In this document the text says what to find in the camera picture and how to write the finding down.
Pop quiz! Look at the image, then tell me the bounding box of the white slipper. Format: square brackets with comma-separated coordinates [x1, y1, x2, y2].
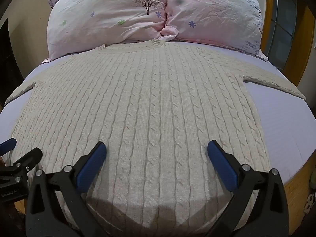
[304, 190, 316, 214]

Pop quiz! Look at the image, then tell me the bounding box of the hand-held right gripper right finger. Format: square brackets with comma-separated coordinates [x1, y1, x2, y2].
[207, 140, 290, 237]

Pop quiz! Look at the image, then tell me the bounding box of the bed with lavender sheet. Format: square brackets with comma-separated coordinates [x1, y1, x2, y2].
[0, 39, 315, 237]

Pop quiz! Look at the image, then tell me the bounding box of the wooden framed door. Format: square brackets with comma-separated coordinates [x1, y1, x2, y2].
[262, 0, 316, 89]

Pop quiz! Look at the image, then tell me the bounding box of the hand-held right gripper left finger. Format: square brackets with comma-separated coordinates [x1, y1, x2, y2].
[26, 141, 107, 237]

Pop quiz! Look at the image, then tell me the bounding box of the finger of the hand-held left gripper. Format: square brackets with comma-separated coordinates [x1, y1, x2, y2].
[0, 147, 43, 185]
[0, 138, 17, 155]

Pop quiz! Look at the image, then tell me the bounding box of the cream cable knit sweater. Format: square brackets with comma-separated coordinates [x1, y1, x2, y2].
[4, 38, 307, 237]

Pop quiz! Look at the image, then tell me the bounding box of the pink floral tree print pillow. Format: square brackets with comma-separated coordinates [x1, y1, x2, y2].
[47, 0, 169, 61]

